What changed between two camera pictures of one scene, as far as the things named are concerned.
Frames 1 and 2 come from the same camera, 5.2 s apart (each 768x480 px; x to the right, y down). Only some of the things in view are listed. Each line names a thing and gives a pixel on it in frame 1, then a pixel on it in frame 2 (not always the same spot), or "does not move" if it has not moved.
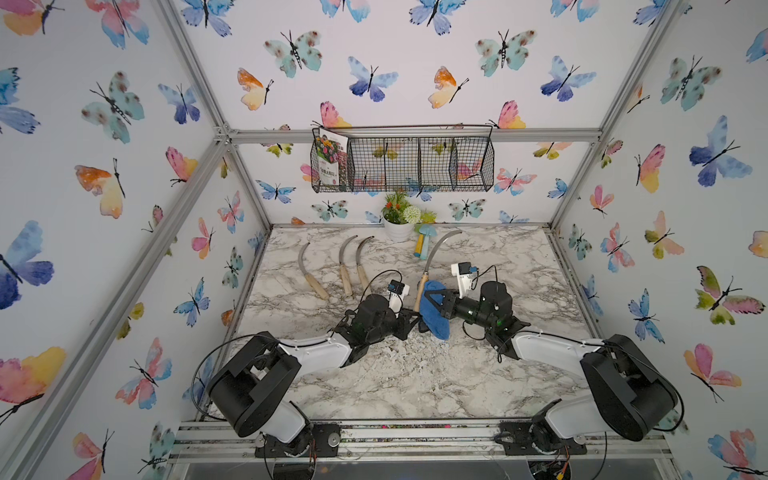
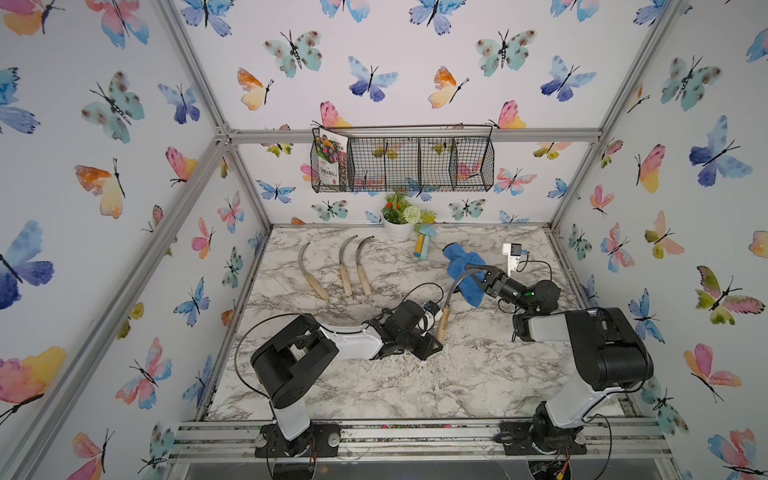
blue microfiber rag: (433, 321) to (469, 286)
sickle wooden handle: (363, 277) does not move
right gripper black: (430, 293) to (497, 284)
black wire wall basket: (403, 159) does not move
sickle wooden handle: (426, 272) to (446, 307)
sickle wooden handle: (344, 275) does not move
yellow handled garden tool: (418, 245) does not move
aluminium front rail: (210, 441) does not move
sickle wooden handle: (308, 277) does not move
